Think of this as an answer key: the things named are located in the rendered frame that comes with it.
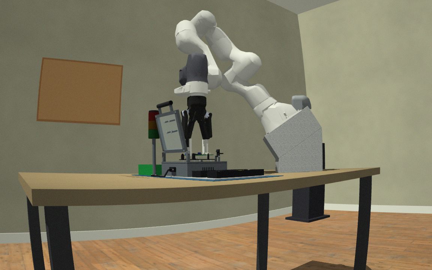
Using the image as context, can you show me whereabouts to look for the green bin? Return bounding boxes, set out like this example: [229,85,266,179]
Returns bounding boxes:
[138,165,162,176]

